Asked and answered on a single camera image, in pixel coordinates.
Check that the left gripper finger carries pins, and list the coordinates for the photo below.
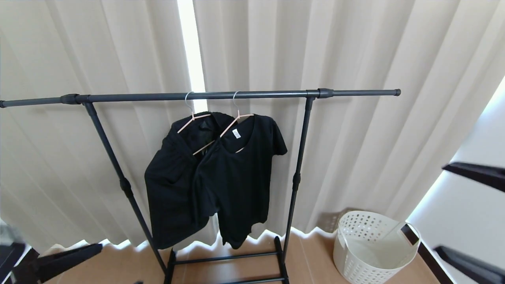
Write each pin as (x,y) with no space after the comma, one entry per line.
(63,262)

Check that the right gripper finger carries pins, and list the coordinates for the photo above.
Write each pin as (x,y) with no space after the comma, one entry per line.
(481,270)
(485,175)

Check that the black shorts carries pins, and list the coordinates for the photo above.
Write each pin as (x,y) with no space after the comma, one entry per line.
(169,205)

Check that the black garment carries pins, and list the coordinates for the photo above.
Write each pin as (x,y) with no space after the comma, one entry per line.
(244,189)

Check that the pink clothes hanger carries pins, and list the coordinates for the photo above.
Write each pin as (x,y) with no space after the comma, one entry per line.
(192,115)
(238,114)

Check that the white laundry basket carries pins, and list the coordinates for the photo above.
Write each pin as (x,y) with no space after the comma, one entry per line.
(367,268)

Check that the black clothes rack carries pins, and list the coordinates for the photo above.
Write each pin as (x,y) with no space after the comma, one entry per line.
(138,96)

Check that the beige curtain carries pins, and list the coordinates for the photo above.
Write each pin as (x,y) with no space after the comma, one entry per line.
(355,47)
(98,47)

